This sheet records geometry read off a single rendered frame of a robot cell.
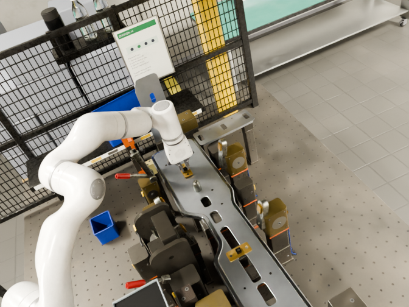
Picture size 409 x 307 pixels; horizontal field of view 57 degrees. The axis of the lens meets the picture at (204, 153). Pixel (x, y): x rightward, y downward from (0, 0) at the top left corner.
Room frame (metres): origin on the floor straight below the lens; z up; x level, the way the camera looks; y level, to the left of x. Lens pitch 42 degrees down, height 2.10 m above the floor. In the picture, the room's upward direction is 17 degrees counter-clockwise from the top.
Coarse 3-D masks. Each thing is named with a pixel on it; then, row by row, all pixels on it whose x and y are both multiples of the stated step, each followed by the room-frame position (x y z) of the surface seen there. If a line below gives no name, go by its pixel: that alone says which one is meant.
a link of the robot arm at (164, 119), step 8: (160, 104) 1.16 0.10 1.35; (168, 104) 1.15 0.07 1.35; (152, 112) 1.14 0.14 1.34; (160, 112) 1.12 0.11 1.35; (168, 112) 1.11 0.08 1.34; (152, 120) 1.15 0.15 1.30; (160, 120) 1.12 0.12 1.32; (168, 120) 1.11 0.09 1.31; (176, 120) 1.13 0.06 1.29; (160, 128) 1.12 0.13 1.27; (168, 128) 1.11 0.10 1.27; (176, 128) 1.12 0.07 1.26; (168, 136) 1.11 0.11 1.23; (176, 136) 1.11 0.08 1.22
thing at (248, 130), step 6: (246, 114) 1.42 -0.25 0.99; (246, 126) 1.37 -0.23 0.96; (252, 126) 1.37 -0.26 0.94; (246, 132) 1.37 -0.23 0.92; (252, 132) 1.38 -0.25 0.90; (246, 138) 1.37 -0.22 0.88; (252, 138) 1.37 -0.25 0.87; (246, 144) 1.38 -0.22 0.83; (252, 144) 1.37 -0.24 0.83; (246, 150) 1.40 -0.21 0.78; (252, 150) 1.37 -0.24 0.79; (252, 156) 1.37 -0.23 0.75; (252, 162) 1.37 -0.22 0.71
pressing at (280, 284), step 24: (192, 144) 1.31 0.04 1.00; (168, 168) 1.20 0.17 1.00; (192, 168) 1.16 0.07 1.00; (216, 168) 1.12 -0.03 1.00; (192, 192) 1.02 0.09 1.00; (216, 192) 0.98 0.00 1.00; (192, 216) 0.90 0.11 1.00; (240, 216) 0.84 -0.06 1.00; (216, 240) 0.77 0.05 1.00; (240, 240) 0.74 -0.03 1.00; (216, 264) 0.68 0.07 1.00; (240, 264) 0.65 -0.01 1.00; (264, 264) 0.63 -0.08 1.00; (240, 288) 0.57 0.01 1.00; (288, 288) 0.53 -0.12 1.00
